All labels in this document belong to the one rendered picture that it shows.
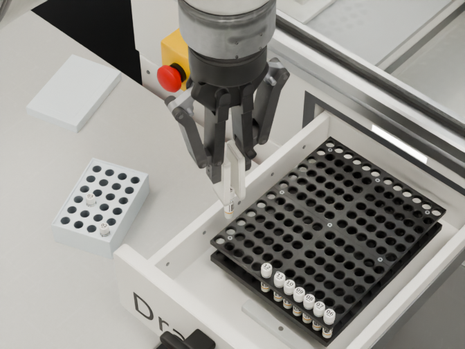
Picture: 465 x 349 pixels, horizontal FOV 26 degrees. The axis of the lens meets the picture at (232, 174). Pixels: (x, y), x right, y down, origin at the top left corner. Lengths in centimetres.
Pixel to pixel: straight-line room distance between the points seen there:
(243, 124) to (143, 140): 45
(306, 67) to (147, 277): 34
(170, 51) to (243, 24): 50
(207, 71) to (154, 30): 54
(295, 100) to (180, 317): 36
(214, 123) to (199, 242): 24
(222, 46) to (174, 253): 35
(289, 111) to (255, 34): 45
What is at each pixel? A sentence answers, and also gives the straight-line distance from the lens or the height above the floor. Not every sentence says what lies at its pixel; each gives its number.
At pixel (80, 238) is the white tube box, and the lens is 132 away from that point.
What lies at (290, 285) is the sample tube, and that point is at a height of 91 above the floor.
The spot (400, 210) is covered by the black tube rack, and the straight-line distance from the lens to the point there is 121.
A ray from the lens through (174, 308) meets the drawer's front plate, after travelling 110.
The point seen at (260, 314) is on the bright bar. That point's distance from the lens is 117.
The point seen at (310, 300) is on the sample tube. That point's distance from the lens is 111.
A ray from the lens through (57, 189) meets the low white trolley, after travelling 142.
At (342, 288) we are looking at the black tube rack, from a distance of 113.
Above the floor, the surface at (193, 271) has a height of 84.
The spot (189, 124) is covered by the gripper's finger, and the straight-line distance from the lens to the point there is 99.
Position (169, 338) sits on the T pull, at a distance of 108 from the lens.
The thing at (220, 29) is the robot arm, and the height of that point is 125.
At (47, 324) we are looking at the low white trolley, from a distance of 129.
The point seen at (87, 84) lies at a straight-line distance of 153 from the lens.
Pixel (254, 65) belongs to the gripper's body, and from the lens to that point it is 94.
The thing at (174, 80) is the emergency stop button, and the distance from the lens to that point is 136.
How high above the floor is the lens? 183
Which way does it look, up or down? 49 degrees down
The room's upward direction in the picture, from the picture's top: straight up
